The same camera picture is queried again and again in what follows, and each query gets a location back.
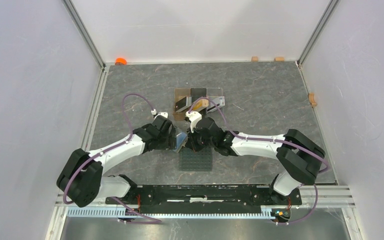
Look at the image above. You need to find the dark grey studded baseplate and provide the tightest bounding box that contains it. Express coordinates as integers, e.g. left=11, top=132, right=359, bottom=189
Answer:
left=179, top=147, right=213, bottom=172

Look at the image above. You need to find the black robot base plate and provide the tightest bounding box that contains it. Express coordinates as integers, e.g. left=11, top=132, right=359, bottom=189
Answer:
left=120, top=184, right=302, bottom=214

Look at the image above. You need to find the left small wooden block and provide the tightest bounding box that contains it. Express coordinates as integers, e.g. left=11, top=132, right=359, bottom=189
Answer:
left=251, top=56, right=259, bottom=62

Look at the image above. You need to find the right small wooden block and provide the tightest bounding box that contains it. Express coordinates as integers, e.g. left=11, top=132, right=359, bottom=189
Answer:
left=274, top=56, right=285, bottom=62

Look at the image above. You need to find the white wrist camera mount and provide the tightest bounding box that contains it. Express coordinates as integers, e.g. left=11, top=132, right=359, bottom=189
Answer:
left=151, top=109, right=169, bottom=120
left=185, top=111, right=202, bottom=133

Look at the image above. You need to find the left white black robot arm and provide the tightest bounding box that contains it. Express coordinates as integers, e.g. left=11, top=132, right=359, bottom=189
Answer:
left=56, top=112, right=176, bottom=208

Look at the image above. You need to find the curved wooden piece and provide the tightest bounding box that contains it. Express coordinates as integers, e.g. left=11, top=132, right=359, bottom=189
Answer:
left=308, top=92, right=318, bottom=108

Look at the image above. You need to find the small wooden block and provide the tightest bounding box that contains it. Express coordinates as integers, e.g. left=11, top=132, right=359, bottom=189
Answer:
left=274, top=56, right=285, bottom=62
left=251, top=56, right=259, bottom=62

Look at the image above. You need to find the orange round cap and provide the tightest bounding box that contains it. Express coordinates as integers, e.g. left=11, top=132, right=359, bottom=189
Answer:
left=114, top=57, right=127, bottom=65

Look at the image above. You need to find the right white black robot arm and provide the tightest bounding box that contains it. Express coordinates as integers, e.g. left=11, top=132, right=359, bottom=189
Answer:
left=185, top=117, right=326, bottom=204

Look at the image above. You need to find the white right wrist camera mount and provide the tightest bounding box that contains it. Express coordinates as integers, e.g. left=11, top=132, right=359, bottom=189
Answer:
left=185, top=111, right=202, bottom=133

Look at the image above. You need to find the white blue credit card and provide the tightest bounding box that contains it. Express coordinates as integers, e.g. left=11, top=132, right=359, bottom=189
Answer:
left=207, top=96, right=226, bottom=111

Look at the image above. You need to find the gold credit card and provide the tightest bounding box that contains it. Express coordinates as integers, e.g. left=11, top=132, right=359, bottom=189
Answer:
left=192, top=98, right=210, bottom=112

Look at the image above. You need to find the grey blue card holder wallet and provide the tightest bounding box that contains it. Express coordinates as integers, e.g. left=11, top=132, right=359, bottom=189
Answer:
left=172, top=132, right=188, bottom=153

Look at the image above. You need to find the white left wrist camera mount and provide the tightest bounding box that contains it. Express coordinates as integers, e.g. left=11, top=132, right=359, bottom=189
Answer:
left=151, top=109, right=169, bottom=120

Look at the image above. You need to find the clear card stand tray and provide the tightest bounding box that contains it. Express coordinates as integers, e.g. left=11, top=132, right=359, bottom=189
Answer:
left=206, top=88, right=226, bottom=114

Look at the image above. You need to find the slotted cable duct strip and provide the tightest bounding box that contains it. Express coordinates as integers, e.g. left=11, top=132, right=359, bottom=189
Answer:
left=66, top=206, right=275, bottom=220

